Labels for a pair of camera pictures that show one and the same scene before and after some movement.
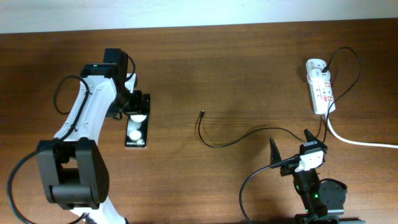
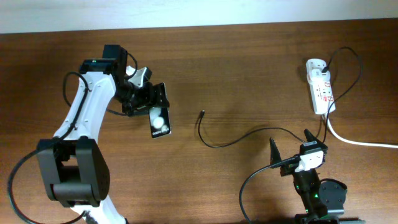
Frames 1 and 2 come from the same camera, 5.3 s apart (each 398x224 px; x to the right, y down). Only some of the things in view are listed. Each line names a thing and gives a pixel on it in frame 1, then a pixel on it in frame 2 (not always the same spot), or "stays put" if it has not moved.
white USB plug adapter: (314, 67) stays put
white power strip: (323, 97) stays put
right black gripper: (275, 156) stays put
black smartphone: (137, 130) → (160, 121)
